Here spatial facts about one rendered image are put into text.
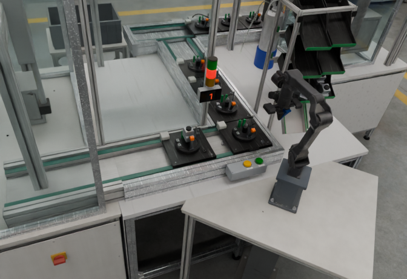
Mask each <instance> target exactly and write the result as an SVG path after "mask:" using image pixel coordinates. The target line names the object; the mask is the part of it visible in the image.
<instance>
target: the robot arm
mask: <svg viewBox="0 0 407 279"><path fill-rule="evenodd" d="M271 81H272V82H273V83H274V84H275V85H276V86H277V87H278V88H281V91H270V92H269V93H268V98H270V99H274V100H275V103H277V104H276V105H272V104H271V103H265V104H264V105H263V108H264V110H265V111H266V112H267V113H268V114H274V113H276V112H277V119H278V120H281V119H282V118H283V117H284V116H286V115H287V114H288V113H289V112H291V110H290V107H294V106H296V107H295V109H299V108H302V103H301V102H300V101H299V100H298V99H297V98H294V99H293V97H292V96H293V92H294V91H297V90H299V91H300V92H301V93H302V94H303V95H304V96H305V97H306V98H307V99H308V100H309V102H310V109H309V116H310V121H309V124H310V127H309V128H308V130H307V132H306V133H305V135H304V136H303V137H302V139H301V141H300V142H299V143H296V144H293V145H291V148H290V149H289V152H288V163H289V168H288V172H287V175H289V176H291V177H295V178H297V179H300V178H301V175H302V171H303V170H302V169H303V167H304V166H306V165H309V164H310V162H309V157H308V154H309V151H308V148H309V147H310V146H311V144H312V143H313V142H314V140H315V139H316V137H317V136H318V135H319V133H320V132H321V130H324V129H325V128H327V127H329V126H330V125H331V124H332V122H333V114H332V111H331V107H330V106H329V105H328V104H327V103H326V101H325V97H324V95H323V94H320V93H319V92H318V91H317V90H316V89H314V88H313V87H312V86H311V85H310V84H309V83H308V82H307V81H305V80H304V79H303V74H302V73H301V72H300V71H299V70H298V69H293V70H286V71H284V72H283V73H282V72H281V71H280V70H277V71H276V73H274V74H273V75H272V77H271ZM318 103H319V104H320V105H321V106H322V108H323V109H324V110H325V111H324V112H321V113H316V112H315V110H316V105H317V104H318Z"/></svg>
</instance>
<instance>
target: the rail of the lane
mask: <svg viewBox="0 0 407 279"><path fill-rule="evenodd" d="M284 152H285V149H284V148H283V146H282V145H277V146H272V147H269V148H264V149H259V148H253V149H249V152H248V153H243V154H238V155H235V156H230V157H225V158H222V159H217V160H212V161H209V162H204V163H200V164H196V165H191V166H186V167H183V168H179V169H174V170H171V171H165V172H161V173H158V174H153V175H150V176H145V177H140V178H136V179H132V180H127V181H124V182H122V184H123V186H124V197H125V202H128V201H131V200H135V199H139V198H142V197H147V196H150V195H155V194H159V193H162V192H167V191H171V190H174V189H178V188H183V187H186V186H190V185H195V184H198V183H202V182H206V181H209V180H214V179H218V178H221V177H226V176H227V174H226V172H225V170H226V165H227V164H230V163H234V162H239V161H243V160H247V159H252V158H255V157H260V156H262V157H263V159H264V161H265V162H266V163H267V166H269V165H273V164H277V163H280V162H281V161H282V157H283V154H284Z"/></svg>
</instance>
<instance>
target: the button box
mask: <svg viewBox="0 0 407 279"><path fill-rule="evenodd" d="M256 158H258V157H255V158H252V159H247V160H249V161H250V162H251V166H250V167H246V166H244V164H243V163H244V161H246V160H243V161H239V162H234V163H230V164H227V165H226V170H225V172H226V174H227V176H228V178H229V180H230V181H233V180H237V179H242V178H245V177H249V176H253V175H256V174H261V173H264V172H266V168H267V163H266V162H265V161H264V159H263V157H262V156H260V158H261V159H263V163H262V164H258V163H256V161H255V160H256Z"/></svg>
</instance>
